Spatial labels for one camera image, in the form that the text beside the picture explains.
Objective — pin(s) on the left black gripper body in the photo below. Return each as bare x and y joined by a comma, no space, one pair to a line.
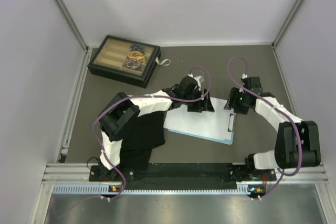
197,106

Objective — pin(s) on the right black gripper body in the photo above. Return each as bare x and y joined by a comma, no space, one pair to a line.
240,102

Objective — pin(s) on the white paper sheet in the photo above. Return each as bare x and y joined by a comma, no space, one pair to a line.
197,121

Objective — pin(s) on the light blue clipboard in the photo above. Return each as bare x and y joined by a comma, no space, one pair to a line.
228,138

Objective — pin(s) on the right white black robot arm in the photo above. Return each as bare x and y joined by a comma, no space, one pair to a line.
297,143

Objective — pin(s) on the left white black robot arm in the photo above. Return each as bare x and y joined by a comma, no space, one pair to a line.
131,126

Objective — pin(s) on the white ribbon tab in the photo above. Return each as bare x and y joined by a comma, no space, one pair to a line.
164,62

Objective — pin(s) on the yellow rubber bands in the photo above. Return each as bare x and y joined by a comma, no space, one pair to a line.
137,55

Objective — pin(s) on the black cloth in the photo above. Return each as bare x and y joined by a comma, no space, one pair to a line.
145,135

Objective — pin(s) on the black compartment display box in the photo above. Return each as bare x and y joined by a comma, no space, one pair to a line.
111,61

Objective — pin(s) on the blue black small items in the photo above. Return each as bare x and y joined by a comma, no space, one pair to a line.
135,47

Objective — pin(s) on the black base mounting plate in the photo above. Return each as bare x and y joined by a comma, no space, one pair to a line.
226,172

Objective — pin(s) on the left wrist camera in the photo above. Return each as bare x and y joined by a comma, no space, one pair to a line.
199,80

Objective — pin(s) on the right aluminium corner post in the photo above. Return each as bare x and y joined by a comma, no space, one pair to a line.
287,22

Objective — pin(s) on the aluminium corner post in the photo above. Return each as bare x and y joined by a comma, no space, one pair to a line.
70,22
287,22

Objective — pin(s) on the grey slotted cable duct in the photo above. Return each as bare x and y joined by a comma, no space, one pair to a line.
105,189

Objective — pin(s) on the aluminium front frame rail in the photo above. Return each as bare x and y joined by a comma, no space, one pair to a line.
78,173

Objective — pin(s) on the left aluminium corner post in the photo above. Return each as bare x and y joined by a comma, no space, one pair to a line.
70,22

